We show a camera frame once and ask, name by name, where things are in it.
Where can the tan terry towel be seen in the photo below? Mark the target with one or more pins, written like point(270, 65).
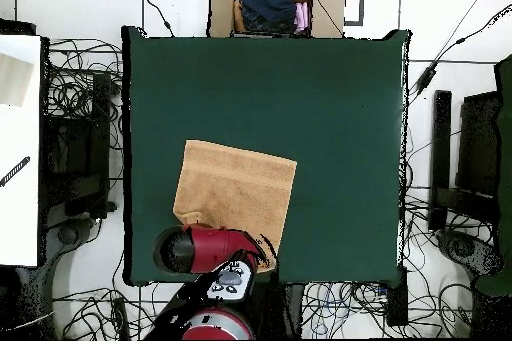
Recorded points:
point(240, 185)

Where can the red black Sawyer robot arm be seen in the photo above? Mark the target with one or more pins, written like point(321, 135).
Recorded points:
point(212, 249)

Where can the dark green table cloth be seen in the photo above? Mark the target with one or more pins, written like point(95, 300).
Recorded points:
point(300, 97)

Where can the tan garment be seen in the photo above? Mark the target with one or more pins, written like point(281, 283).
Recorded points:
point(238, 17)

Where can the pink garment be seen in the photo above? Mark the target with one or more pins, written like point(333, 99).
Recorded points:
point(302, 17)

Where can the brown cardboard box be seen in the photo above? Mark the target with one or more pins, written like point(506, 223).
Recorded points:
point(220, 9)

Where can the dark blue jeans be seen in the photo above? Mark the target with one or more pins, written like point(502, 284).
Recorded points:
point(266, 3)

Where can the black equipment cart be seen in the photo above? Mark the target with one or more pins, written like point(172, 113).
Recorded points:
point(80, 157)

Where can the grey chair base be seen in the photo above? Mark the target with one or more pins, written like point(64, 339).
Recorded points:
point(68, 235)

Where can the black chair base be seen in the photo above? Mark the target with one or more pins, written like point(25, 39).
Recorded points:
point(462, 247)

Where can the white desk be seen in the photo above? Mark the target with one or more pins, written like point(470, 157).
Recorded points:
point(20, 217)

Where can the black striped tool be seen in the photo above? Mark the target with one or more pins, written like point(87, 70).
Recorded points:
point(15, 171)

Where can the dark green fabric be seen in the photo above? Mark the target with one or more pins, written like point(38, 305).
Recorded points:
point(506, 157)

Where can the beige paper sheet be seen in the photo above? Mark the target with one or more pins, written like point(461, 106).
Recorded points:
point(14, 81)

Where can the black chair frame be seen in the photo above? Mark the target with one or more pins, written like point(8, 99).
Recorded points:
point(442, 137)

